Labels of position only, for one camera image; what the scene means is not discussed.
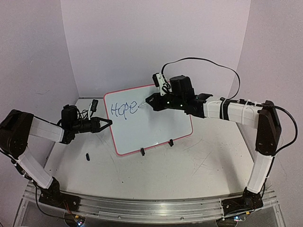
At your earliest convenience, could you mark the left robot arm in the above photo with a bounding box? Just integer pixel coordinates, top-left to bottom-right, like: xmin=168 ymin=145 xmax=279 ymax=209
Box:
xmin=0 ymin=105 xmax=113 ymax=207

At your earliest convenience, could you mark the circuit board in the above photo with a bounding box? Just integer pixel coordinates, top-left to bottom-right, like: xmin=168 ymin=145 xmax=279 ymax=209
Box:
xmin=64 ymin=213 xmax=86 ymax=227
xmin=233 ymin=215 xmax=246 ymax=222

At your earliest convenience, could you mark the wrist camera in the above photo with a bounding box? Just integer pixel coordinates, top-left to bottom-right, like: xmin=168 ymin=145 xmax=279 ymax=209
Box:
xmin=87 ymin=99 xmax=98 ymax=120
xmin=152 ymin=73 xmax=171 ymax=96

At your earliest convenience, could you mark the pink framed whiteboard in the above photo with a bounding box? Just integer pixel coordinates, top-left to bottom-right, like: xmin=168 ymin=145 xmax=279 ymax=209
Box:
xmin=104 ymin=85 xmax=193 ymax=156

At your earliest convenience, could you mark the left circuit board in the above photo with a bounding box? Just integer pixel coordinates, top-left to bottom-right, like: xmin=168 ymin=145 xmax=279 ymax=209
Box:
xmin=64 ymin=213 xmax=86 ymax=227

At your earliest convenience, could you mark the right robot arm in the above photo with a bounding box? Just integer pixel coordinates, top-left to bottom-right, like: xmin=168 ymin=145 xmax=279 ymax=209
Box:
xmin=145 ymin=73 xmax=282 ymax=217

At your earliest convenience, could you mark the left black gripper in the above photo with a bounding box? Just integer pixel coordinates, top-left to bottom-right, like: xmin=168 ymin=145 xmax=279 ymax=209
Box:
xmin=71 ymin=115 xmax=113 ymax=133

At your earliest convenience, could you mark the black whiteboard stand clip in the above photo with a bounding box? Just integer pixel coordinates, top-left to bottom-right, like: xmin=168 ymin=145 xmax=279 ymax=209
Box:
xmin=140 ymin=148 xmax=145 ymax=156

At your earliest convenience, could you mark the aluminium front rail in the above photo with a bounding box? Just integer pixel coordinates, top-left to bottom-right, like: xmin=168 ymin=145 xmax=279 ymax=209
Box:
xmin=24 ymin=185 xmax=278 ymax=224

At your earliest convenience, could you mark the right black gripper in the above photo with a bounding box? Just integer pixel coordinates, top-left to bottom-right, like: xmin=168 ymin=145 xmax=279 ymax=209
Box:
xmin=143 ymin=92 xmax=183 ymax=112

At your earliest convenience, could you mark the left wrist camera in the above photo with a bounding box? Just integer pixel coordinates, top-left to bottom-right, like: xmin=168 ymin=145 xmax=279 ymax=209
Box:
xmin=87 ymin=99 xmax=98 ymax=120

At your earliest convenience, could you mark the right circuit board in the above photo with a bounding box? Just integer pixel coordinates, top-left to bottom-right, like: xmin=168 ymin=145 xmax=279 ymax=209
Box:
xmin=233 ymin=215 xmax=246 ymax=222

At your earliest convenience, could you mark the black right camera cable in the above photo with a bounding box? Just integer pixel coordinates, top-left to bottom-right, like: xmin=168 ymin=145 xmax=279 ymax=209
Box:
xmin=160 ymin=56 xmax=298 ymax=154

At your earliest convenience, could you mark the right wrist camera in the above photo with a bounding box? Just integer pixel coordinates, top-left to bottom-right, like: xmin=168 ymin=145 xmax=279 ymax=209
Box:
xmin=152 ymin=73 xmax=171 ymax=96

